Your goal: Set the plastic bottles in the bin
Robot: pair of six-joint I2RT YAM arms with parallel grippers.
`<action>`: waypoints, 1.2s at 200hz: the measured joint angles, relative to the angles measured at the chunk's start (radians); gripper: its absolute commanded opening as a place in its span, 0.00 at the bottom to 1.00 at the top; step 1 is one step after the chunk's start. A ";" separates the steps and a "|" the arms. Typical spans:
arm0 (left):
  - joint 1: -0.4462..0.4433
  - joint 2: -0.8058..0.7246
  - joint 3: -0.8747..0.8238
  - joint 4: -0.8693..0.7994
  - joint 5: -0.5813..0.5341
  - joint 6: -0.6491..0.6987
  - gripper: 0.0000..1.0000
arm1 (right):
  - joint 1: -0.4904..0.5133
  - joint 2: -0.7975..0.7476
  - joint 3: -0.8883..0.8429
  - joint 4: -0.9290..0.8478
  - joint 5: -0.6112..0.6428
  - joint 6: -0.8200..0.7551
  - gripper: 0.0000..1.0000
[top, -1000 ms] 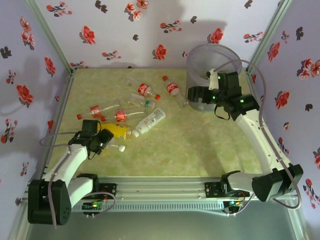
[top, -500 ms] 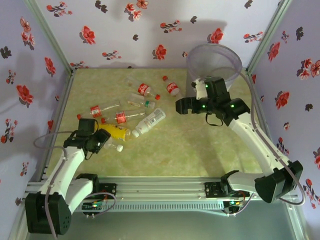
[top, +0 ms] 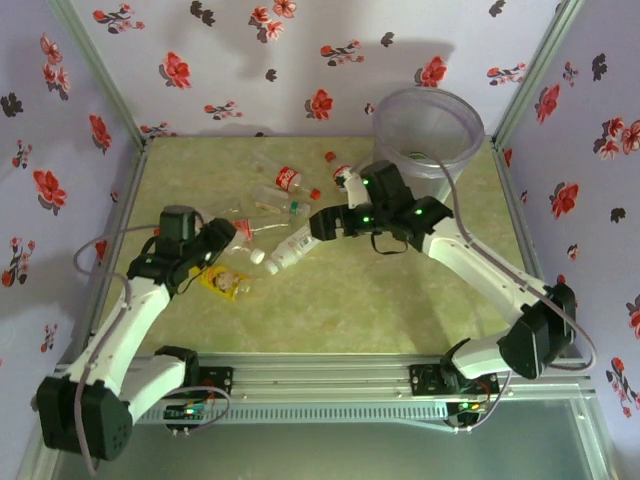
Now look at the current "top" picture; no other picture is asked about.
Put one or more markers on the yellow label plastic bottle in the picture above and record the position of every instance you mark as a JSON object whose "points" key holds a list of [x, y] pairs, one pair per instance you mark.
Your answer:
{"points": [[220, 280]]}

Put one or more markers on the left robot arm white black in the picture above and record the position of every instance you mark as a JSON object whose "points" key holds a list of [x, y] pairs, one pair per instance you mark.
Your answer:
{"points": [[145, 310]]}

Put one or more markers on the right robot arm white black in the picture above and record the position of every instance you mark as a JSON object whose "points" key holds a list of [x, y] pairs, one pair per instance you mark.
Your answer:
{"points": [[475, 260]]}

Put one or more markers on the crushed clear plastic bottle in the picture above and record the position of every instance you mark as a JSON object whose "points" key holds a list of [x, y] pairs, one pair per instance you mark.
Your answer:
{"points": [[260, 162]]}

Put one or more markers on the red label plastic bottle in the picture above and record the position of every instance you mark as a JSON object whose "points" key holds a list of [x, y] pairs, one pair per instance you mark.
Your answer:
{"points": [[289, 180], [243, 227], [341, 175]]}

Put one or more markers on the clear bottle green cap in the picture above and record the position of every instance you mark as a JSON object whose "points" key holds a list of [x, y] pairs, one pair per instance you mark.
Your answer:
{"points": [[280, 206]]}

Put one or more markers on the white label plastic bottle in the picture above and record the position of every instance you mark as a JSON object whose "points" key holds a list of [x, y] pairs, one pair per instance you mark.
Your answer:
{"points": [[290, 250]]}

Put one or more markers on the green label plastic bottle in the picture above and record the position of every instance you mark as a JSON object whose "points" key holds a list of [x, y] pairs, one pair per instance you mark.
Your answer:
{"points": [[415, 155]]}

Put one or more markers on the translucent plastic bin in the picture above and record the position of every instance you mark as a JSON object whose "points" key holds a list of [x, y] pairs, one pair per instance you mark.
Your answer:
{"points": [[430, 125]]}

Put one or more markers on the aluminium corner post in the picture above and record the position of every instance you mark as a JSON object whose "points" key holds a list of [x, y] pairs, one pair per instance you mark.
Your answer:
{"points": [[542, 60], [95, 55]]}

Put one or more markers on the aluminium front rail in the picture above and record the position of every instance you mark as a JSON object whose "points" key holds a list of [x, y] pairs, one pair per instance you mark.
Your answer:
{"points": [[320, 375]]}

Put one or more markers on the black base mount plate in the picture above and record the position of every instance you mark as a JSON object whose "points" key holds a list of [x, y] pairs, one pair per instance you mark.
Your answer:
{"points": [[216, 381], [425, 380]]}

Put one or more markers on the aluminium frame leg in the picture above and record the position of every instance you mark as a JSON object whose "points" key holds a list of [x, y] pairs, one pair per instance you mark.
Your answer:
{"points": [[37, 455], [595, 440]]}

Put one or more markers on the small circuit board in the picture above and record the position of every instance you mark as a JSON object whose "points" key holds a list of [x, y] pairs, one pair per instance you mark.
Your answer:
{"points": [[472, 406], [187, 411]]}

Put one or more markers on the white bottle cap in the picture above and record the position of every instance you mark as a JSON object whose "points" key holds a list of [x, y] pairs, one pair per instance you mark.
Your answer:
{"points": [[257, 256]]}

